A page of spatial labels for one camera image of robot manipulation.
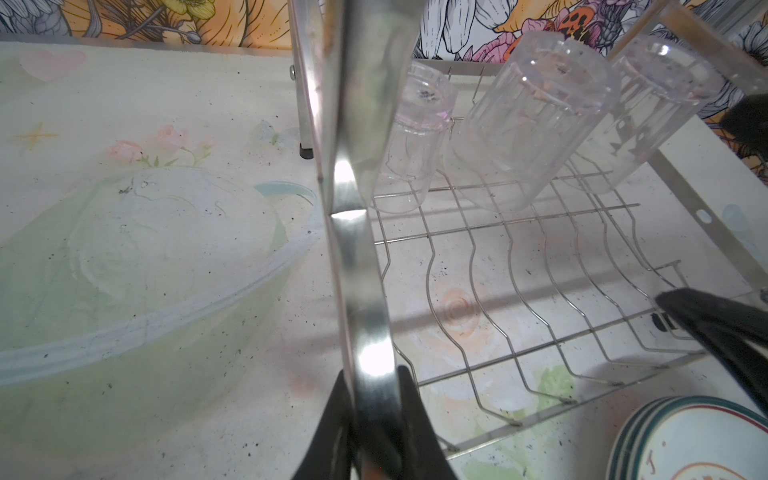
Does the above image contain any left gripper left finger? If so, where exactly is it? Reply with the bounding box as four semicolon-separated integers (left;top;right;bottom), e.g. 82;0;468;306
292;371;354;480

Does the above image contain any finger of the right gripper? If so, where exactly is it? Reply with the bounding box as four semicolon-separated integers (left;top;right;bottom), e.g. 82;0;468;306
655;288;767;413

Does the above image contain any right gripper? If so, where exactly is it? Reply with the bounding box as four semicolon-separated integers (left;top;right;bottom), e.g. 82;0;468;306
720;93;767;160

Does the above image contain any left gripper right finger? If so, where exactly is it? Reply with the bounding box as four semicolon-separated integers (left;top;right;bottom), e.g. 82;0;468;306
397;366;457;480

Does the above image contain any pink patterned white plate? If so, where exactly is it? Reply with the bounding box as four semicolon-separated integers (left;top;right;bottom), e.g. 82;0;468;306
627;399;767;479

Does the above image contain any dark rimmed white plate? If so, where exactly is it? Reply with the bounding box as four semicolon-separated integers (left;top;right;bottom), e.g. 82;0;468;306
605;396;678;480

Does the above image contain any chrome two-tier dish rack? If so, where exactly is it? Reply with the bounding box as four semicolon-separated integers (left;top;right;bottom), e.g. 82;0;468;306
288;1;767;478

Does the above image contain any clear glass tumbler right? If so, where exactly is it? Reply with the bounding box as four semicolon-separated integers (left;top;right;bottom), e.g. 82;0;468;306
560;36;723;194

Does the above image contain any clear glass tumbler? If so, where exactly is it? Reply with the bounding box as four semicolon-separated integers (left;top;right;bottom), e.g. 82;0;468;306
372;61;457;214
560;36;723;194
444;31;620;213

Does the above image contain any clear glass tumbler middle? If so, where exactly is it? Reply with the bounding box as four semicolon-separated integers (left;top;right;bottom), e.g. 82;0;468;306
444;31;620;213

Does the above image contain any clear plastic lid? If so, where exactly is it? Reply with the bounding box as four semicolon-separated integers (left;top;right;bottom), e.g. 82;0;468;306
1;166;322;455

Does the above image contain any clear glass tumbler left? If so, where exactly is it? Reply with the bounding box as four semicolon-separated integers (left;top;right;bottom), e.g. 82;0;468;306
372;61;457;214

